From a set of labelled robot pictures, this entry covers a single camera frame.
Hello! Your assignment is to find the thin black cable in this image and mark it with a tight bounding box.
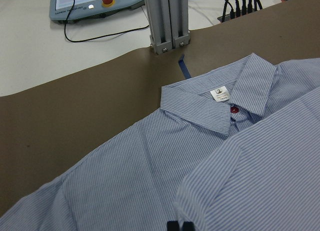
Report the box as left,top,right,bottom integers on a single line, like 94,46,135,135
63,0,151,43

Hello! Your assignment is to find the blue striped button shirt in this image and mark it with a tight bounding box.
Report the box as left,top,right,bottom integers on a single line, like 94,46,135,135
0,54,320,231

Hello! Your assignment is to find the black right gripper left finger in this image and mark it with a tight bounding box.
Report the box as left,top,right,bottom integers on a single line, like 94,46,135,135
166,220,180,231

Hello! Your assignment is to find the grey teach pendant with red button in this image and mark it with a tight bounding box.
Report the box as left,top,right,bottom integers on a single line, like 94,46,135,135
49,0,145,24

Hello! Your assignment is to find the black orange usb hub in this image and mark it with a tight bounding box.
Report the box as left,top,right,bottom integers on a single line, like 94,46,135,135
217,0,263,23

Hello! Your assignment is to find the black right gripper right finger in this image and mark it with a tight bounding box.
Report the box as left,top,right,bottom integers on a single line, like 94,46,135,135
181,221,194,231

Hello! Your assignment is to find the brown paper table cover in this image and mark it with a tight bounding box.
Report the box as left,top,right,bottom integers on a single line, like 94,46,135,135
0,0,320,213

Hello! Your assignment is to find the aluminium profile post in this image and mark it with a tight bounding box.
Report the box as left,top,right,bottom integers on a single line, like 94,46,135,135
144,0,190,55

